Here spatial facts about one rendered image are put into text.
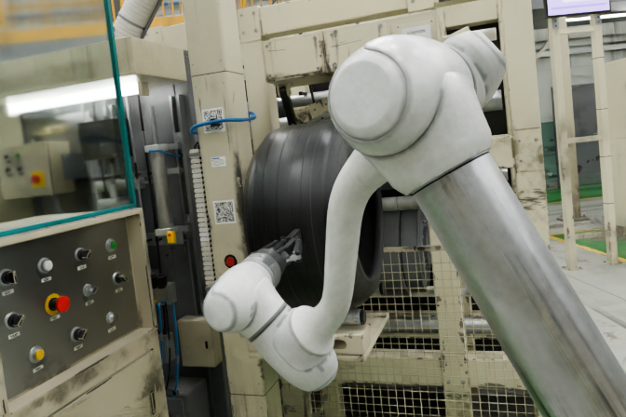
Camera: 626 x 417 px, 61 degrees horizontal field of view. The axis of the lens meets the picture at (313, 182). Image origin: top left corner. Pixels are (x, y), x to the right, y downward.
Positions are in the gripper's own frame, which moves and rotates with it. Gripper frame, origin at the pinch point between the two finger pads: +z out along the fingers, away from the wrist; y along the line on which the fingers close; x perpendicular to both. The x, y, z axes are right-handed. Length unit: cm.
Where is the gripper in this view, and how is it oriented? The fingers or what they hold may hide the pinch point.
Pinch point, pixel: (293, 238)
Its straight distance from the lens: 135.6
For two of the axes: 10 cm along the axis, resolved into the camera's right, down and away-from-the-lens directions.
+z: 3.0, -2.4, 9.2
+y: -9.4, 0.8, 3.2
